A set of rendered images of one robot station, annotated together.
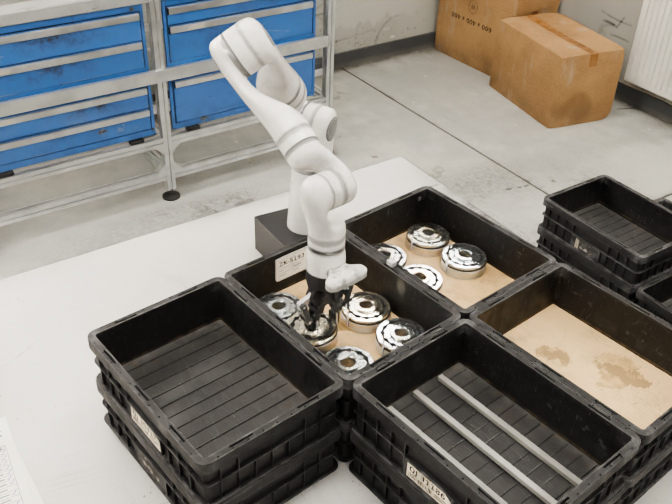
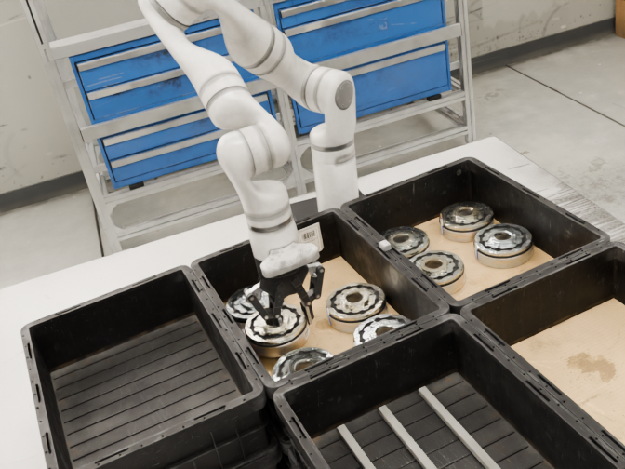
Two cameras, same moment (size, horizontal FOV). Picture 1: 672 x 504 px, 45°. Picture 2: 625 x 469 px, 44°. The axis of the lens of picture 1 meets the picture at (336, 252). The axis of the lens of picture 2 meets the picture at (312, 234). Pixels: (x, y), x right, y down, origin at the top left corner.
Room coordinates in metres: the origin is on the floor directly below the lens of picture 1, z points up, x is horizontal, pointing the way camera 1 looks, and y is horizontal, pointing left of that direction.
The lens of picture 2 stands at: (0.32, -0.44, 1.64)
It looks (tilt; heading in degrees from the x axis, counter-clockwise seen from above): 31 degrees down; 23
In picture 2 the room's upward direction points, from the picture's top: 11 degrees counter-clockwise
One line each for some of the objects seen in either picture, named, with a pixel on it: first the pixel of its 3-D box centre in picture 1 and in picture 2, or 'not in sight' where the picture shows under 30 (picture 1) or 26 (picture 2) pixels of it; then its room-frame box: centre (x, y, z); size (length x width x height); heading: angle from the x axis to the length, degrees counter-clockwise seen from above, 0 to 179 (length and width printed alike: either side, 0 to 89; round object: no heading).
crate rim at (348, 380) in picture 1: (339, 299); (309, 289); (1.27, -0.01, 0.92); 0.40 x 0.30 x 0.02; 41
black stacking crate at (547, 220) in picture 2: (440, 265); (466, 250); (1.47, -0.24, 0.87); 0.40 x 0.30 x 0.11; 41
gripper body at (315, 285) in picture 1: (325, 283); (281, 269); (1.25, 0.02, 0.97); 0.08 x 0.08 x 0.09
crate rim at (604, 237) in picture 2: (443, 246); (464, 225); (1.47, -0.24, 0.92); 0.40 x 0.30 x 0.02; 41
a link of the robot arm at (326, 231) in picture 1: (323, 211); (254, 178); (1.24, 0.03, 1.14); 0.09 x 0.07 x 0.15; 132
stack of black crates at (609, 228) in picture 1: (605, 270); not in sight; (2.16, -0.89, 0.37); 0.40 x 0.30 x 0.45; 35
